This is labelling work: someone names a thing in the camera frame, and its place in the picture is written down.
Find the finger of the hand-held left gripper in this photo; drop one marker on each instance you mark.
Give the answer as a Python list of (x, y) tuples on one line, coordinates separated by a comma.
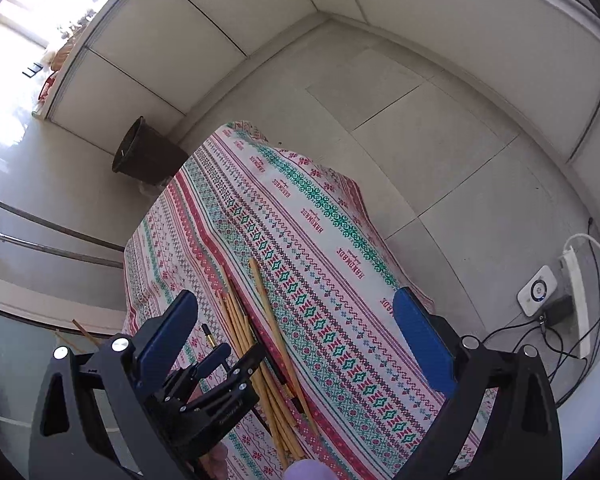
[(210, 360), (247, 362)]

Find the black power adapter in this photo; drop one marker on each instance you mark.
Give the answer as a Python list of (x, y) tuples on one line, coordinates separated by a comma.
[(557, 312)]

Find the person's left hand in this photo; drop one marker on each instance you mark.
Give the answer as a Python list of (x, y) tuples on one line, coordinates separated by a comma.
[(307, 472)]

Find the light bamboo chopstick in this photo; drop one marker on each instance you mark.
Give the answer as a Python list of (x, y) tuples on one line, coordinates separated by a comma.
[(86, 332)]

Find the patterned tablecloth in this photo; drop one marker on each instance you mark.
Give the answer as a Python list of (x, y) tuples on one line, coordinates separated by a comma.
[(305, 240)]

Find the metal pole dark cap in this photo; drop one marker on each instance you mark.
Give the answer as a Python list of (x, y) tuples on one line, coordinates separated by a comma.
[(55, 222)]

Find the black chopstick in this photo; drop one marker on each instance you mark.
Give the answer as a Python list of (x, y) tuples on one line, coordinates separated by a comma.
[(280, 375), (210, 335)]

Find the red plastic basket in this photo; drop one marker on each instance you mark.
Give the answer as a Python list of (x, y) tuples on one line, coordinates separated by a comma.
[(47, 87)]

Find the white router box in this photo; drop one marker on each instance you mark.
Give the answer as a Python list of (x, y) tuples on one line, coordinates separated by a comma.
[(535, 292)]

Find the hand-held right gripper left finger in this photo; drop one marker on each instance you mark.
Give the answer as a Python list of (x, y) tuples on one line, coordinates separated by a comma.
[(172, 332)]

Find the bunch of wooden chopsticks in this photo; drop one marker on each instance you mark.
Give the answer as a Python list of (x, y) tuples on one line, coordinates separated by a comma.
[(240, 320)]

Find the white power strip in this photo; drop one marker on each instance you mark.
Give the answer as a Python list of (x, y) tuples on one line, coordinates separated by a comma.
[(577, 300)]

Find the dark brown trash bin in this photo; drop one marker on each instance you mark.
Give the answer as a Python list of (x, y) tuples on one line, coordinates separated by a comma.
[(145, 152)]

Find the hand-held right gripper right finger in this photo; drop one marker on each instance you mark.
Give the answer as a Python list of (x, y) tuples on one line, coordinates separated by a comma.
[(422, 340)]

